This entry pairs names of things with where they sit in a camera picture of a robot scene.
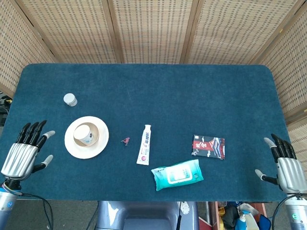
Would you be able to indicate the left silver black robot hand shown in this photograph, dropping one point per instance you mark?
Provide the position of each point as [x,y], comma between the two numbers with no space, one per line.
[20,160]

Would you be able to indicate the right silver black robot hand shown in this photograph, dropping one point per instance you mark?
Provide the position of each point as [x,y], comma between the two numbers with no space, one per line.
[291,173]

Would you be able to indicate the white paper cup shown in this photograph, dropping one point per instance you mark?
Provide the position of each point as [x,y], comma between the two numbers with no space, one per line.
[82,134]

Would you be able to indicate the beige bowl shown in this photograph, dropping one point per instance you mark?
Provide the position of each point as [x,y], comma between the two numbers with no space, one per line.
[96,134]

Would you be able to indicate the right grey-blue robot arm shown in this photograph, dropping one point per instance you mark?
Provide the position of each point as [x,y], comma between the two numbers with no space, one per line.
[298,213]

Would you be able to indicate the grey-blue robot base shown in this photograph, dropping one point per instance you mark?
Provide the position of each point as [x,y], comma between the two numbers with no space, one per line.
[144,215]

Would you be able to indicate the black equipment beside table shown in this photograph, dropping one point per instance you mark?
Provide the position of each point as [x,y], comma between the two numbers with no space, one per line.
[3,112]

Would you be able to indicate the white round plate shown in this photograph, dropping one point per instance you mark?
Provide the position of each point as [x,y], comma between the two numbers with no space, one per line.
[72,146]

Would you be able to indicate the blue white spray bottle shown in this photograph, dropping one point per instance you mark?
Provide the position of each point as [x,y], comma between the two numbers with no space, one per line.
[241,221]

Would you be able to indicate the dark cloth bundle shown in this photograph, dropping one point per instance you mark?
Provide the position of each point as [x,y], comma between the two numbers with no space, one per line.
[230,216]

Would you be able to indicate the small jar with grey lid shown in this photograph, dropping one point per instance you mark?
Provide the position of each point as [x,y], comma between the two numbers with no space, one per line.
[70,99]

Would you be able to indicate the black and red snack packet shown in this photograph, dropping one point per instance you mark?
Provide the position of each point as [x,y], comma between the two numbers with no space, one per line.
[208,147]

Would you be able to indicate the woven bamboo screen panel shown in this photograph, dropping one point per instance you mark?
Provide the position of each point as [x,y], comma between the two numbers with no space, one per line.
[290,72]
[16,48]
[235,31]
[72,31]
[153,31]

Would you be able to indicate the small red bird-shaped clip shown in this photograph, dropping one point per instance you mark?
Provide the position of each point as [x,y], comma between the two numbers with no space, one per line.
[125,141]

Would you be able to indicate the white round disc on base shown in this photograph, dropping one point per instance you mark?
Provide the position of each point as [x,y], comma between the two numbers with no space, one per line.
[185,208]

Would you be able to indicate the teal wet wipes pack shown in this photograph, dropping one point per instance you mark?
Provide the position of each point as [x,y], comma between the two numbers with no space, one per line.
[177,175]

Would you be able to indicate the white toothpaste tube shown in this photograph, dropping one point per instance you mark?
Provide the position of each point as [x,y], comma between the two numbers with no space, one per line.
[144,146]

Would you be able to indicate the dark blue table mat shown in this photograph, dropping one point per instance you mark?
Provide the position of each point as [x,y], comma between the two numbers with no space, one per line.
[168,100]

